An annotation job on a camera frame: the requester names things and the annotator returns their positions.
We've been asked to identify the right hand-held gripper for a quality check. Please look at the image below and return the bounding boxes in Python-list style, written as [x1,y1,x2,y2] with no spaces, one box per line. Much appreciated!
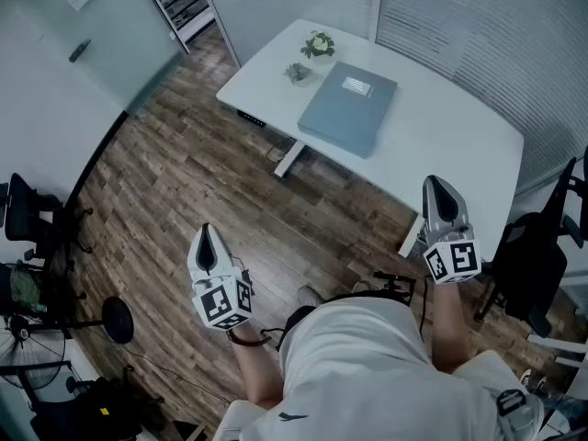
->
[420,175,483,287]

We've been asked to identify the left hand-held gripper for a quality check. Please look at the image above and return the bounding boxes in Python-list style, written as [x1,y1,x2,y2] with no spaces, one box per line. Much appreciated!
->
[187,222,254,331]

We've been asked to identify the blue folder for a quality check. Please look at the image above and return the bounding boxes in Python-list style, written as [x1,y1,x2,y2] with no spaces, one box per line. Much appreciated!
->
[297,61,399,160]

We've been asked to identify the person's right forearm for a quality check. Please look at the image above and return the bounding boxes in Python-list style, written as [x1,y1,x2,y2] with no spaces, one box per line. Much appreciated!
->
[430,277,474,376]

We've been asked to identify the person's left forearm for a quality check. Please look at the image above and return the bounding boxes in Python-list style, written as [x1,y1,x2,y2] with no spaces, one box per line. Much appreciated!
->
[227,322,284,411]

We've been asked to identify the white desk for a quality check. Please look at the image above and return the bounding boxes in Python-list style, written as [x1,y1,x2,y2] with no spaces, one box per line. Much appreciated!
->
[215,18,525,266]

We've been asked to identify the black metal chest rig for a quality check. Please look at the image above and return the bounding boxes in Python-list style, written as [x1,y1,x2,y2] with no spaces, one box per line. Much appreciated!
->
[373,271,417,307]

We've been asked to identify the person's black shorts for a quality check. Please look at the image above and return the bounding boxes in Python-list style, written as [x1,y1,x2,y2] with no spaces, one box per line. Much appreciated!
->
[277,304,318,353]

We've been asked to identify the black office chair with armrests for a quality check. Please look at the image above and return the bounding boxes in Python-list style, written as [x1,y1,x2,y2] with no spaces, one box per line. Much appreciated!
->
[475,147,588,339]

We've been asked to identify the person's left shoe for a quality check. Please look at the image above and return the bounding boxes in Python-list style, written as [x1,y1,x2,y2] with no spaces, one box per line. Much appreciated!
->
[297,285,322,310]

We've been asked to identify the black standing fan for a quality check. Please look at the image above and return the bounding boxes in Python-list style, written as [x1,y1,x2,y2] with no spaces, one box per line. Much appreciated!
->
[0,295,135,390]

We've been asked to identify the white metal rack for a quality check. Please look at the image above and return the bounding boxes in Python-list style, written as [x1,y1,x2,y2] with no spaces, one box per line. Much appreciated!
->
[526,333,588,399]

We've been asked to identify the person's white shirt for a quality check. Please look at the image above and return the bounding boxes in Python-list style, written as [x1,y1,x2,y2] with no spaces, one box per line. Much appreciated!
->
[213,296,546,441]

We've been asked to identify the black mesh office chair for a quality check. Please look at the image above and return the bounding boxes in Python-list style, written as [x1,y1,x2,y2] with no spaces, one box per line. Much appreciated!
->
[0,172,93,275]

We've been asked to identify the black backpack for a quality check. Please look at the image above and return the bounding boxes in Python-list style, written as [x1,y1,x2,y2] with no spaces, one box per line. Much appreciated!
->
[29,377,143,441]

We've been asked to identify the small succulent potted plant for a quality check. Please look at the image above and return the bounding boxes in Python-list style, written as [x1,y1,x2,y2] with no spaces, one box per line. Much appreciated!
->
[283,62,315,87]

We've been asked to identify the white flowering potted plant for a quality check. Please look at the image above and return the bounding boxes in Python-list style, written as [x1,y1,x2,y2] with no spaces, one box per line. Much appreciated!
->
[300,29,337,67]

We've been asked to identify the frosted glass door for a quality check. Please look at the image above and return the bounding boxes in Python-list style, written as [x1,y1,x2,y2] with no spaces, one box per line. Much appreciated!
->
[0,0,185,117]

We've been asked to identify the black wrist strap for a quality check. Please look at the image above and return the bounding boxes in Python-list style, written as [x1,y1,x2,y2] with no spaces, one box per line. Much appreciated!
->
[226,328,273,347]

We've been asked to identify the black shoulder strap buckle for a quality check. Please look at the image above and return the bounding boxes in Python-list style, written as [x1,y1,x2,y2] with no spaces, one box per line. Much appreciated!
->
[495,388,529,417]

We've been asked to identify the black door handle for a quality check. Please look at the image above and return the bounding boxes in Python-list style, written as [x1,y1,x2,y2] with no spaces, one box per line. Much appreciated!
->
[68,39,92,63]

